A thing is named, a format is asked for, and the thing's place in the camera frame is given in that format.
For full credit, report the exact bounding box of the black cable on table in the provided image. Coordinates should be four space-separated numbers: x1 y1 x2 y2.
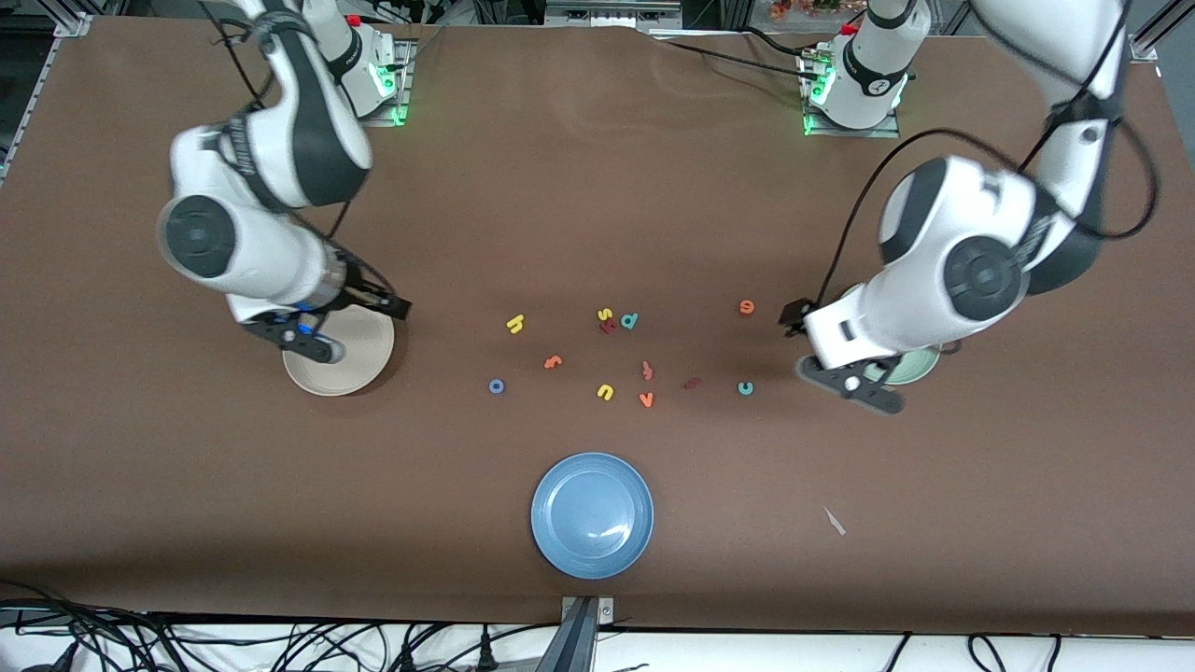
651 35 822 80

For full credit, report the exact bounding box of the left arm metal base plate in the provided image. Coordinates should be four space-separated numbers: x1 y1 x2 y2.
803 51 901 139

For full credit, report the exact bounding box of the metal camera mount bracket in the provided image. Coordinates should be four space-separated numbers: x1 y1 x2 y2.
547 595 616 672

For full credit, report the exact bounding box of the light green plate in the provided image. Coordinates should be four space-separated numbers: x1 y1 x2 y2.
840 283 944 386

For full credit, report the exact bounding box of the aluminium frame profile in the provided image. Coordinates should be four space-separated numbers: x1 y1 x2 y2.
1128 28 1164 76
0 11 94 183

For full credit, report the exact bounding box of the grey metal device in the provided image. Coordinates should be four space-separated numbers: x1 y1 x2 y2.
544 0 683 29

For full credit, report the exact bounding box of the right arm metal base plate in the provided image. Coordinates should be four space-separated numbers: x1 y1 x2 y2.
359 39 417 128

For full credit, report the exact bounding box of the blue plate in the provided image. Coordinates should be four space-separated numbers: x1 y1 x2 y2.
530 452 654 580

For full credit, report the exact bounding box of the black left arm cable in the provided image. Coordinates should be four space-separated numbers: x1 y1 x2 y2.
817 0 1160 309

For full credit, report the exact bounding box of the beige brown plate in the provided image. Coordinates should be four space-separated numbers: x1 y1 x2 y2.
282 303 396 398

